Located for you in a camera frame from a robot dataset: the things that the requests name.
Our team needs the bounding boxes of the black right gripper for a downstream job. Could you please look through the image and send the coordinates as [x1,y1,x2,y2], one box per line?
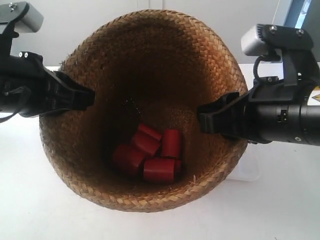
[197,76,308,145]

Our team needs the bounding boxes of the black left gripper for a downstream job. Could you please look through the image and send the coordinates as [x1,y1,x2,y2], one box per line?
[0,51,95,118]

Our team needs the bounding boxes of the brown woven wicker basket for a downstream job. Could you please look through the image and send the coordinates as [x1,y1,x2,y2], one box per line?
[39,9,248,213]

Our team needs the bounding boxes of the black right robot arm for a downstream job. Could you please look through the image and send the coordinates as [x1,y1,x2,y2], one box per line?
[197,75,320,146]

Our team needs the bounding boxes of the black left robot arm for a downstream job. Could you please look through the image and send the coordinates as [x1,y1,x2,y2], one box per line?
[0,51,95,123]

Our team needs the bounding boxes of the red cylinder right upright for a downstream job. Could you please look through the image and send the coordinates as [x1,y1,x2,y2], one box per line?
[161,129,182,159]

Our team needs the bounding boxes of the red cylinder rear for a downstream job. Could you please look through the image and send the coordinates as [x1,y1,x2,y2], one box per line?
[137,123,162,142]

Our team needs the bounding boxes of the red cylinder centre top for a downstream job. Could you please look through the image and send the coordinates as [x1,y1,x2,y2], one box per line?
[130,131,161,157]

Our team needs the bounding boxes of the red cylinder front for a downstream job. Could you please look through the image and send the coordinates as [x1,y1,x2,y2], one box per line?
[143,158,175,184]

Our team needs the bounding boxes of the red cylinder left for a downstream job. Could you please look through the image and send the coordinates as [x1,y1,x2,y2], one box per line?
[112,144,146,177]

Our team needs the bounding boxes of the white plastic tray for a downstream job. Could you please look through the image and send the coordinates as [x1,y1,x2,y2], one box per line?
[227,146,261,182]

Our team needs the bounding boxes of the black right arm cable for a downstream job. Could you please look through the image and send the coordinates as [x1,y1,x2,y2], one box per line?
[252,55,268,81]

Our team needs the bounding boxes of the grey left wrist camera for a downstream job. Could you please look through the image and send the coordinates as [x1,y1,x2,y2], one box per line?
[0,1,44,34]

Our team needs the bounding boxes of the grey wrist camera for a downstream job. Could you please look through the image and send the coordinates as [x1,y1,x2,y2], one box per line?
[0,1,44,34]
[240,24,314,57]

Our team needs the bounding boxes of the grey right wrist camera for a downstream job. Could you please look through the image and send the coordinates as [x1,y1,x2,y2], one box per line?
[240,24,314,57]

